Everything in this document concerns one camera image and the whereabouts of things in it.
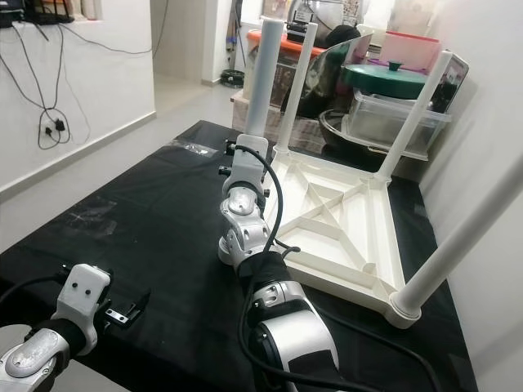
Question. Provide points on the black wall power plug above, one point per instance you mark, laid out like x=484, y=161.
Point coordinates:
x=59, y=126

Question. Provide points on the shiny black plastic bag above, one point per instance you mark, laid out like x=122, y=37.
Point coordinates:
x=335, y=73

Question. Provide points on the black set-top box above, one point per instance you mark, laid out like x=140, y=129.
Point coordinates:
x=12, y=8

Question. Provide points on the clear bin with orange lid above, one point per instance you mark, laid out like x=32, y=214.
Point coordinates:
x=292, y=42

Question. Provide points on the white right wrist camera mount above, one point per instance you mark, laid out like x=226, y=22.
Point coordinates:
x=249, y=159

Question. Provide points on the green round pot lid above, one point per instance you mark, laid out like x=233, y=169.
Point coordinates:
x=392, y=79

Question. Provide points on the white plastic table leg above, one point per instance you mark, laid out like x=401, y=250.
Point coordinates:
x=458, y=245
x=298, y=90
x=417, y=106
x=270, y=73

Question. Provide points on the patterned cloth covered bench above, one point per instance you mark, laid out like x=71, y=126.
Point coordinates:
x=241, y=114

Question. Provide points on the dark green tray with label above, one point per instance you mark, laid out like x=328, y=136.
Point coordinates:
x=458, y=73

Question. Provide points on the crumpled clear tape piece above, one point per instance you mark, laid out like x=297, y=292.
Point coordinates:
x=194, y=148

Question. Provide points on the clear plastic food container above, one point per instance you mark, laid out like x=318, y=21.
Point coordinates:
x=388, y=122

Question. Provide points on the white plastic table top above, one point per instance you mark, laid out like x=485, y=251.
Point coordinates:
x=335, y=220

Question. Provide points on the flat clear tape patch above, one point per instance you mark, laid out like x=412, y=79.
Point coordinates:
x=90, y=219

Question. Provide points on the black wifi router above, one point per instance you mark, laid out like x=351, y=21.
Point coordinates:
x=49, y=12

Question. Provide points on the pink purple container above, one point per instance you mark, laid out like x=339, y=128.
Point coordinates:
x=409, y=47

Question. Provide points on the black tablecloth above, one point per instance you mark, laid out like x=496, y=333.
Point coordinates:
x=131, y=245

